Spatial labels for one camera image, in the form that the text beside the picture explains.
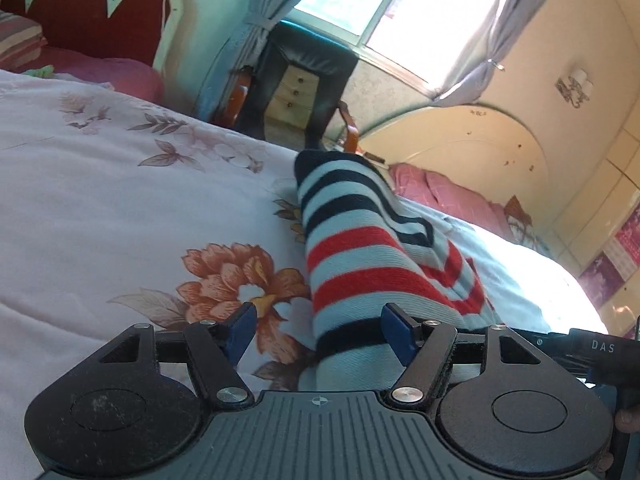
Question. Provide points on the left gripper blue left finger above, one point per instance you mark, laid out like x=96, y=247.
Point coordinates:
x=214, y=351

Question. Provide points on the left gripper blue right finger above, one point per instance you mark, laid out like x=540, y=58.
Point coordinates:
x=424, y=349

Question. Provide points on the striped knit sweater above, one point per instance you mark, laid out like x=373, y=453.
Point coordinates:
x=365, y=249

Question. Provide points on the person right hand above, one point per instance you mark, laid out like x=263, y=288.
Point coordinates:
x=627, y=421

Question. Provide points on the cream wardrobe doors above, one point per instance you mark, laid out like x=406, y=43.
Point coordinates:
x=599, y=209

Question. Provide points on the pink floral bed quilt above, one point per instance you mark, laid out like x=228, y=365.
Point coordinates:
x=115, y=212

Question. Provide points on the pink pillow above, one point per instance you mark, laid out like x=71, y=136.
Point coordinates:
x=437, y=191

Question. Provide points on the cream round headboard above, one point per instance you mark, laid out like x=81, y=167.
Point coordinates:
x=476, y=147

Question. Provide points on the black leather armchair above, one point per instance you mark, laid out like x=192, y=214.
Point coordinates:
x=293, y=92

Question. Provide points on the magenta pillow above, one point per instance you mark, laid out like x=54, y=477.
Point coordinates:
x=124, y=75

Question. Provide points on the striped folded pillow stack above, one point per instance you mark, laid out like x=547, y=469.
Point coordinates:
x=21, y=42

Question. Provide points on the grey-blue left window curtain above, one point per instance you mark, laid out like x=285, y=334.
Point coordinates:
x=241, y=49

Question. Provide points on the grey-blue window curtain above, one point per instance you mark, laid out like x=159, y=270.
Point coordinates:
x=241, y=49
x=495, y=30

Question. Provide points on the red heart-shaped headboard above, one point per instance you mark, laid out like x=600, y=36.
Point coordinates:
x=141, y=30

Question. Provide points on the grey-blue right window curtain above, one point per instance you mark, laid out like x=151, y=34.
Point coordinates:
x=495, y=30

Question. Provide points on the red wall calendar poster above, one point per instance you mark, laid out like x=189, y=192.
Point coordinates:
x=615, y=264

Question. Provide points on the twin wall lamp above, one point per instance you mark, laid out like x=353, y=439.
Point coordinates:
x=575, y=88

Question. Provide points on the window with white frame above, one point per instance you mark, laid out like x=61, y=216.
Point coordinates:
x=429, y=43

